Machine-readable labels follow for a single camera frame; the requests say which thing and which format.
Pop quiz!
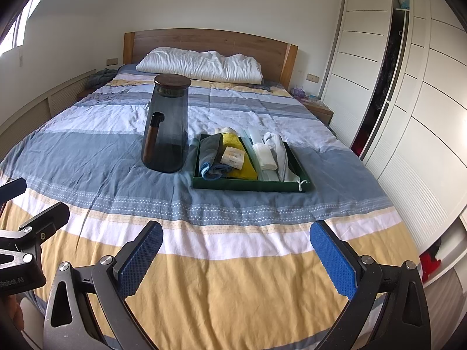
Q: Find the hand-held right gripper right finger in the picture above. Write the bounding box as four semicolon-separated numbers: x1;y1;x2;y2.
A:
309;220;432;350

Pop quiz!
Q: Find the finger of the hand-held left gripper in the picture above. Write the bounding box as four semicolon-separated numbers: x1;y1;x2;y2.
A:
0;202;71;263
0;177;27;205

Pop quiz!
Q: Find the dark cloth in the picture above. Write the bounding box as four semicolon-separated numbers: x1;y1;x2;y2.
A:
89;69;118;87

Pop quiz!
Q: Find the yellow towel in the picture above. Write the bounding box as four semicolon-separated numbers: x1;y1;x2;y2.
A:
215;127;258;180

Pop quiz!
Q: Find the window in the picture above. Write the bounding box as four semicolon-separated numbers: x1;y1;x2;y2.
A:
0;0;37;53

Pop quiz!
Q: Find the light grey drawstring pouch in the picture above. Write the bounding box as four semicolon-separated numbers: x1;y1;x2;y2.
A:
263;132;305;192

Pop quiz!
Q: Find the green tray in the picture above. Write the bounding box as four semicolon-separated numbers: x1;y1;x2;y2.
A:
192;133;314;193

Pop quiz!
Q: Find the wooden headboard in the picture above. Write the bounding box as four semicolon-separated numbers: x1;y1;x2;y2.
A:
123;29;299;86

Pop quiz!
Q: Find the white pillow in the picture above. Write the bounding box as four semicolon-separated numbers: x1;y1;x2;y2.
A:
136;47;263;84

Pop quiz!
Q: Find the smoky glass pitcher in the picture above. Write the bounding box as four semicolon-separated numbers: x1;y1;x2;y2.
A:
142;74;191;173

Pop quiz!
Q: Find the white wardrobe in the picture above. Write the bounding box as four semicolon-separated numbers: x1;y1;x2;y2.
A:
321;0;467;252

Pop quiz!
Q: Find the clear face mask packet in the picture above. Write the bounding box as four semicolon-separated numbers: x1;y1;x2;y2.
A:
243;127;281;182

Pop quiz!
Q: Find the red cloth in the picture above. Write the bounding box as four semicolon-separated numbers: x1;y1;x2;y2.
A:
419;241;442;283

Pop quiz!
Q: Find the wooden nightstand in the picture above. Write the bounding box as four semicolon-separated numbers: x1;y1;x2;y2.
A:
303;100;334;126

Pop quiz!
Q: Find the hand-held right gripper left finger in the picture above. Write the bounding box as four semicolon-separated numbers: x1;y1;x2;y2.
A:
43;220;163;350

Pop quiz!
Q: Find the dark grey fluffy towel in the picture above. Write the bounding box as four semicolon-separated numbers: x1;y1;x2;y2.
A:
198;134;233;181

